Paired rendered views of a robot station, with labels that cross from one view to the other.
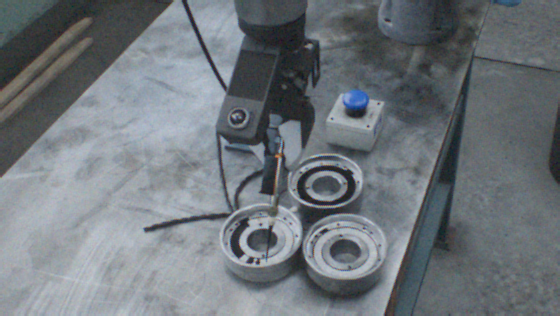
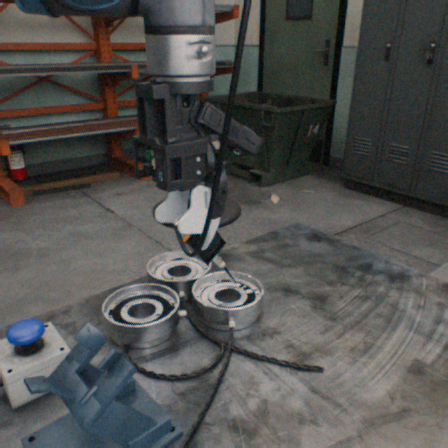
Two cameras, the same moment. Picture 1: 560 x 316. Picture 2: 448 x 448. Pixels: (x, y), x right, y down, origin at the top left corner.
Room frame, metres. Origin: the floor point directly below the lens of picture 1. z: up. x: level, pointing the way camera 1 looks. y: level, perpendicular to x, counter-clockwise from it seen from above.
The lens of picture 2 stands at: (1.03, 0.35, 1.17)
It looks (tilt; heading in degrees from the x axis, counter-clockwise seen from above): 25 degrees down; 211
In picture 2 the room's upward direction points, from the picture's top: straight up
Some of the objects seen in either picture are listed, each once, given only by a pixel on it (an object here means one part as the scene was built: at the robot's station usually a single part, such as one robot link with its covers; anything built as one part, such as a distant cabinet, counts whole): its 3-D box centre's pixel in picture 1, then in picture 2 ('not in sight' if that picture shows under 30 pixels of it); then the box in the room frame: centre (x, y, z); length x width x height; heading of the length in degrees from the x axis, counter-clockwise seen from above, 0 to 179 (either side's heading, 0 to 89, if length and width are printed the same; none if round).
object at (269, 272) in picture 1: (262, 244); (227, 300); (0.58, 0.08, 0.82); 0.10 x 0.10 x 0.04
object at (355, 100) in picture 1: (355, 108); (28, 343); (0.81, -0.05, 0.85); 0.04 x 0.04 x 0.05
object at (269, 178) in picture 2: not in sight; (264, 136); (-2.58, -1.38, 0.35); 1.04 x 0.74 x 0.70; 70
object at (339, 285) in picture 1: (345, 255); (179, 275); (0.56, -0.02, 0.82); 0.10 x 0.10 x 0.04
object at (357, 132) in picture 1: (356, 119); (27, 362); (0.82, -0.05, 0.82); 0.08 x 0.07 x 0.05; 160
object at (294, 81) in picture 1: (277, 55); (179, 134); (0.64, 0.05, 1.07); 0.09 x 0.08 x 0.12; 162
